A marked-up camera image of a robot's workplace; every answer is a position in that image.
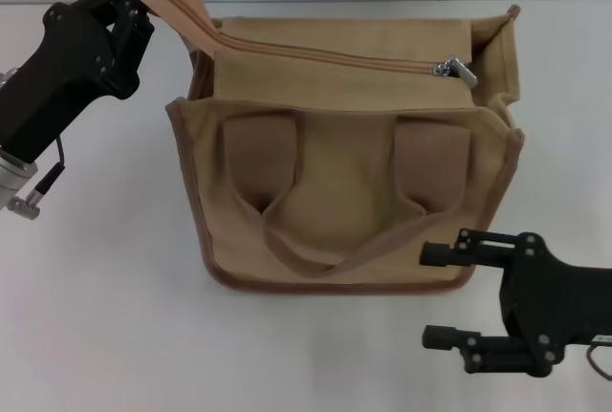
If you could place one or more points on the khaki fabric food bag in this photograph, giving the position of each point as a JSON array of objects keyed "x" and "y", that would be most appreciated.
[{"x": 334, "y": 182}]

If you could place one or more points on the silver zipper slider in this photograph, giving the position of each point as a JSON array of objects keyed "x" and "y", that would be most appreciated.
[{"x": 452, "y": 69}]

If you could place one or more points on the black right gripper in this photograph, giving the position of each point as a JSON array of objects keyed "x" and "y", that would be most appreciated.
[{"x": 559, "y": 302}]

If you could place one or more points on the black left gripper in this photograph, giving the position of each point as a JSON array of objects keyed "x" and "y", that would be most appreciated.
[{"x": 62, "y": 63}]

